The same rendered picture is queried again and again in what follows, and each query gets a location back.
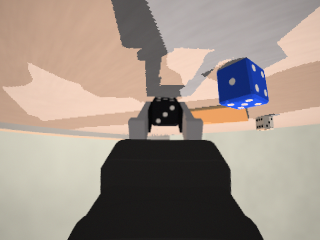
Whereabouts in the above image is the orange flat mat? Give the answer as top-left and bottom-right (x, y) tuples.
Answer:
(189, 105), (248, 124)

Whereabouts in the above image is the blue die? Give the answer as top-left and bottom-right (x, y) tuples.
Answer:
(217, 58), (269, 110)

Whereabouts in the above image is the white die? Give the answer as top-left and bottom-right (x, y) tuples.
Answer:
(255, 116), (274, 130)

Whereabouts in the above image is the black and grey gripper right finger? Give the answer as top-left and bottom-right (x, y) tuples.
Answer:
(178, 102), (204, 140)

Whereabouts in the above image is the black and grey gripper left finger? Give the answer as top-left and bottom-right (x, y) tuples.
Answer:
(128, 101), (153, 139)

